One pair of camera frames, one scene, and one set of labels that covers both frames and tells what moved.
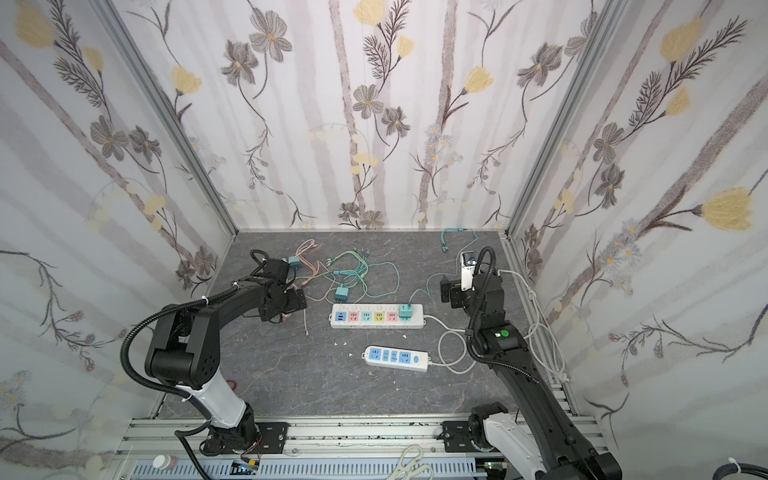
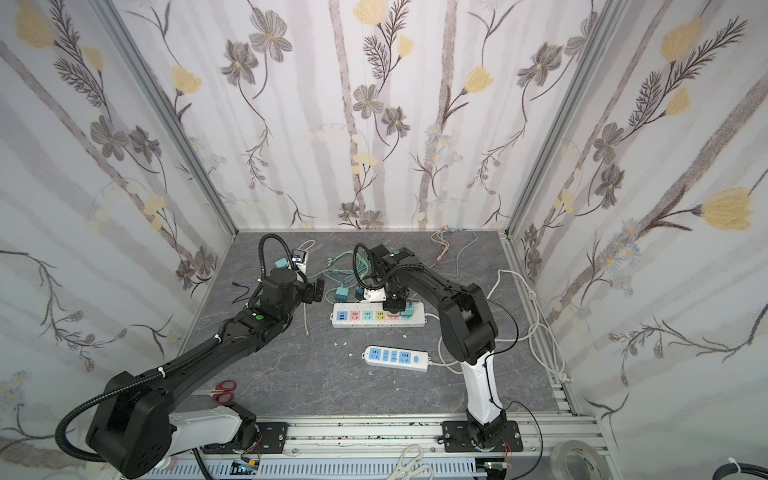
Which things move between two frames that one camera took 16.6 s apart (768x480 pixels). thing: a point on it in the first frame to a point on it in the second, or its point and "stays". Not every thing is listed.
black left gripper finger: [296, 300] to [319, 289]
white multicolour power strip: [374, 316] stays
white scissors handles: [409, 456] stays
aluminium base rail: [332, 450] stays
